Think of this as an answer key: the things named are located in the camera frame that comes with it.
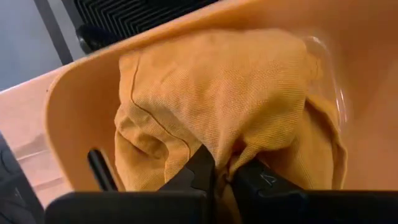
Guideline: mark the dark orange microfiber towel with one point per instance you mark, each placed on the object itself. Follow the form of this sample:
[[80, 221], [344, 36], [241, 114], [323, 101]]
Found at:
[[217, 93]]

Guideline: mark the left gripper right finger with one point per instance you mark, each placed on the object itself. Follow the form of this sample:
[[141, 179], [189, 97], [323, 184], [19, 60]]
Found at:
[[261, 180]]

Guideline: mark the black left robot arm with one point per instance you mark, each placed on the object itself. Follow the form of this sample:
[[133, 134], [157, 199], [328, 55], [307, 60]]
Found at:
[[15, 193]]

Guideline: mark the orange plastic basket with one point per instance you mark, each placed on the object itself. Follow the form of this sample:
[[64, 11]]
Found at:
[[77, 109]]

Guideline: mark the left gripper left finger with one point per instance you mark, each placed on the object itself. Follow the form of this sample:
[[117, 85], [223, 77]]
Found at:
[[199, 174]]

